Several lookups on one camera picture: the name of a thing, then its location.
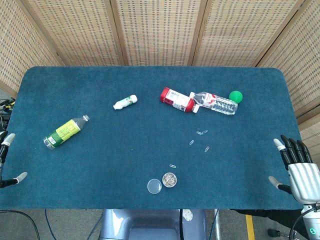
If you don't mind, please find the small white plastic bottle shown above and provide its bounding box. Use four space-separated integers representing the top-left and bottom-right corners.
112 94 139 111

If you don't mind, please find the blue felt table cloth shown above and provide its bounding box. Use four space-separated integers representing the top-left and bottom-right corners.
0 66 303 210

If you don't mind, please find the blue grey robot torso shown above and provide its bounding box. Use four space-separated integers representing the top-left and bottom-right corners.
99 208 208 240

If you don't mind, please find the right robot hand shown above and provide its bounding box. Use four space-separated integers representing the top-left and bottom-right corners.
268 134 320 205

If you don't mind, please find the green yellow label plastic bottle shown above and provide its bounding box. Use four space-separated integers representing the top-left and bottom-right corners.
42 114 91 150

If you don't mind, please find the clear round plastic lid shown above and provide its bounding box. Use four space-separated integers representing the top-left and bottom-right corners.
146 178 163 195

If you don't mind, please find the green ball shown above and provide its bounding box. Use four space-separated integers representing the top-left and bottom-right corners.
228 90 244 104

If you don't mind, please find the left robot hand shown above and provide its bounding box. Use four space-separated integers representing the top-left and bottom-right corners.
0 131 28 189

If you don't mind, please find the tangled cable bundle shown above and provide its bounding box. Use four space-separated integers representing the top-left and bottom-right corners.
0 98 16 132

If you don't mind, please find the heap of paper clips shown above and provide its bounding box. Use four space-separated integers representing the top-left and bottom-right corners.
163 173 177 186

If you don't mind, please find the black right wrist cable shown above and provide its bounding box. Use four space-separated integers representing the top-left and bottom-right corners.
289 206 316 240

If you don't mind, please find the metal table leg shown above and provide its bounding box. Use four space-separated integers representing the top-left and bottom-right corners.
213 209 222 240

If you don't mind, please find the woven bamboo screen panel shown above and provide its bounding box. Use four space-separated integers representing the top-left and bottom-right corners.
188 0 311 68
22 0 128 67
104 0 208 67
0 0 63 98
256 0 320 163

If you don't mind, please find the red juice bottle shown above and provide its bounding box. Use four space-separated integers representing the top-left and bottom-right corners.
159 86 201 115

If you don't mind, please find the clear water bottle red label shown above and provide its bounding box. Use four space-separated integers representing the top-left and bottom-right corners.
189 91 239 116

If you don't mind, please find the black torso cable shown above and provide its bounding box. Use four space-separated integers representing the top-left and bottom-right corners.
178 209 185 240

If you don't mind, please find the blue floor cable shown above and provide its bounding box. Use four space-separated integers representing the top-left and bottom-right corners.
44 209 55 240

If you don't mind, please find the black floor cable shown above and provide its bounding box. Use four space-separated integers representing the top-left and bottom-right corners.
0 209 41 240

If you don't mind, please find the jar of paper clips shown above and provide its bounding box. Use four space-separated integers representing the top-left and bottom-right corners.
161 172 178 188

